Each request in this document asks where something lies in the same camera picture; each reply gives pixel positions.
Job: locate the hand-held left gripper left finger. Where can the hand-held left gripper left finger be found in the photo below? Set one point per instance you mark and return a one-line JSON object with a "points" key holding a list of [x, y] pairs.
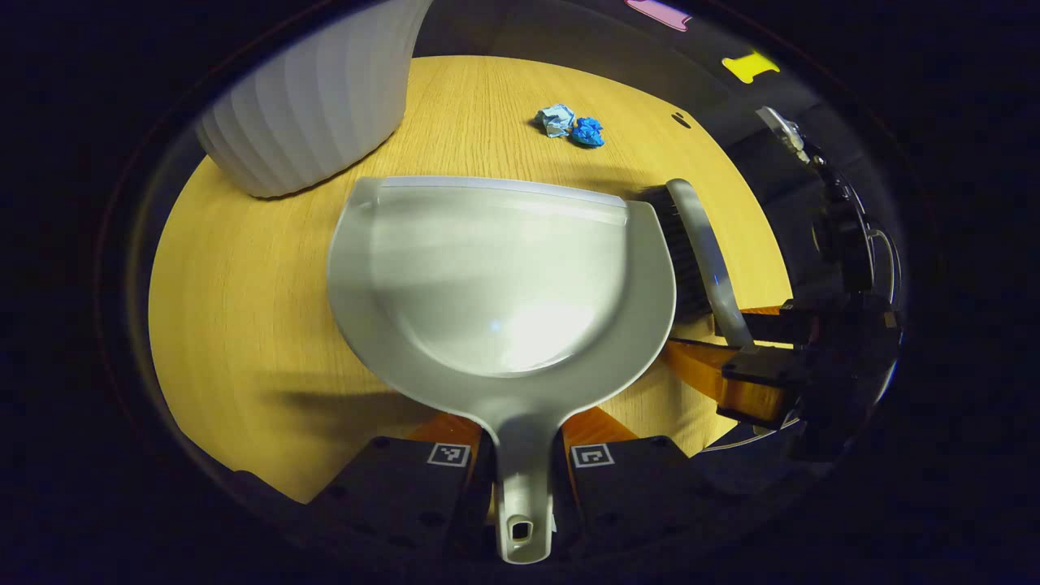
{"points": [[390, 487]]}

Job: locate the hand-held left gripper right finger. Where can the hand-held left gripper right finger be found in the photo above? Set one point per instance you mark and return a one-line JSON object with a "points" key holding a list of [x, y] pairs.
{"points": [[634, 496]]}

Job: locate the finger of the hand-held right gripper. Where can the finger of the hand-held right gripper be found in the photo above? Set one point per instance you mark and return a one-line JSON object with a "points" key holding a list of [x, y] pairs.
{"points": [[756, 366], [780, 325]]}

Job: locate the small white broom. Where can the small white broom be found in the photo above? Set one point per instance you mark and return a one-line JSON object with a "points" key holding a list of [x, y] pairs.
{"points": [[707, 244]]}

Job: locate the white plastic dustpan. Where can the white plastic dustpan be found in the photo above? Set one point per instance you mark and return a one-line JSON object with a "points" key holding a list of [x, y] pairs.
{"points": [[504, 284]]}

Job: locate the dark blue paper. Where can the dark blue paper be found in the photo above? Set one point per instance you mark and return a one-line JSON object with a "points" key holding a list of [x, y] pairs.
{"points": [[588, 132]]}

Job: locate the light blue paper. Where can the light blue paper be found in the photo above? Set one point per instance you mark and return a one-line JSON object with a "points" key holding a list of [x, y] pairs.
{"points": [[556, 119]]}

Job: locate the white ribbed garbage bin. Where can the white ribbed garbage bin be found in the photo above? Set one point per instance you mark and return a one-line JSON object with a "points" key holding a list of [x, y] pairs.
{"points": [[317, 106]]}

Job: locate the wooden desktop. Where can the wooden desktop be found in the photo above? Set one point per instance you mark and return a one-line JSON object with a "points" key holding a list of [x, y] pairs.
{"points": [[244, 325]]}

